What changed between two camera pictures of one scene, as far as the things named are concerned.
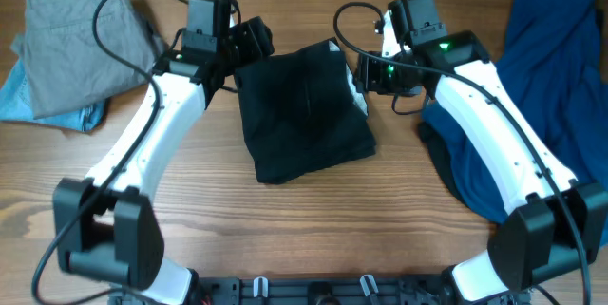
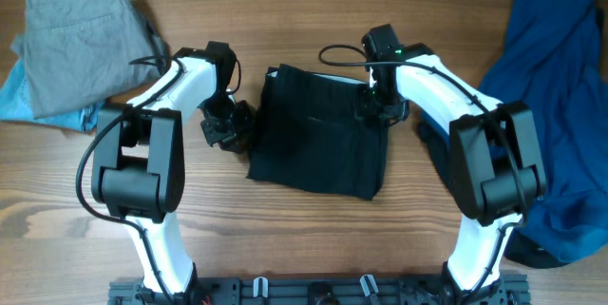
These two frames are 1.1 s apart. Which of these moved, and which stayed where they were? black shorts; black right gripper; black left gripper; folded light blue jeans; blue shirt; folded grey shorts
Moved: black left gripper; black shorts; black right gripper
Stayed: folded grey shorts; blue shirt; folded light blue jeans
